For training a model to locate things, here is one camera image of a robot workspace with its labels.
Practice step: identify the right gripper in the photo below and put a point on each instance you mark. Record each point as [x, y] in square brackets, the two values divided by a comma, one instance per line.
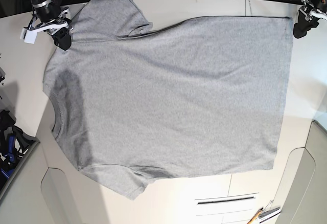
[55, 20]

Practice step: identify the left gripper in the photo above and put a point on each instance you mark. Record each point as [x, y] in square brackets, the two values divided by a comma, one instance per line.
[309, 14]

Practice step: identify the grey T-shirt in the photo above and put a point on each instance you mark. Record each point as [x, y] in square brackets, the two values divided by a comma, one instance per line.
[203, 97]

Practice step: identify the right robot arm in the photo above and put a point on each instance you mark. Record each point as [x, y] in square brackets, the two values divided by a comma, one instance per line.
[48, 16]

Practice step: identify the blue and black clutter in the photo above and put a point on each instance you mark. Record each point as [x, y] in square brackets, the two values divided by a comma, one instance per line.
[15, 143]

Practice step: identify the white slotted vent plate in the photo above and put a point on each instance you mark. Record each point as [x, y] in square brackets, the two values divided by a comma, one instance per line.
[224, 205]

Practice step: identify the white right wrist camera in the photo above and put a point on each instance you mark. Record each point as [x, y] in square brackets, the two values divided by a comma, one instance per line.
[28, 36]

